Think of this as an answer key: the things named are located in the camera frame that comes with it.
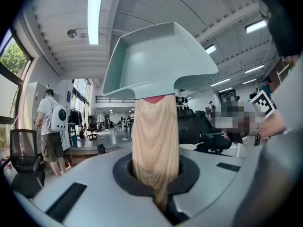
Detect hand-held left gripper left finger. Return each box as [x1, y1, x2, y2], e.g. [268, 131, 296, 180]
[14, 151, 176, 227]

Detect person's right forearm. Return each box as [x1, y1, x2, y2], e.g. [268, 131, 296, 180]
[258, 110, 287, 140]

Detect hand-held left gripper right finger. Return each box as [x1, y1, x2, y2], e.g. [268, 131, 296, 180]
[167, 148, 245, 219]

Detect white pod backpack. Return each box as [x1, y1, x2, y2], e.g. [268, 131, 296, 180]
[48, 103, 68, 132]

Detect square grey frying pan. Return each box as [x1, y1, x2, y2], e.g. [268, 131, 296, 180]
[102, 21, 219, 212]

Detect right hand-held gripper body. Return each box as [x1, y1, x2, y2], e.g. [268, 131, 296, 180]
[241, 90, 277, 153]

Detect row of ceiling light panels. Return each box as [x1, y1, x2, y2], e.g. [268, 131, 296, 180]
[205, 19, 268, 93]

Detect long ceiling light strip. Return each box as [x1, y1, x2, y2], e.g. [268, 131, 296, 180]
[87, 0, 106, 45]

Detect black mesh cantilever chair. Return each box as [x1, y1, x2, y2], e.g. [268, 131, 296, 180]
[9, 129, 46, 200]

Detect black mesh office chair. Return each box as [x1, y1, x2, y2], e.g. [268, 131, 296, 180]
[195, 110, 233, 155]
[177, 107, 205, 151]

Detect wooden step platform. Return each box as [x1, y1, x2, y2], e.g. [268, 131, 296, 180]
[62, 146, 133, 167]

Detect cream round fan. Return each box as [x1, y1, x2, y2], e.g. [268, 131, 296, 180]
[179, 141, 205, 151]

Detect person's black shirt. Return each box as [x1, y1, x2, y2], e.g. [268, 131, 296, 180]
[254, 0, 302, 58]

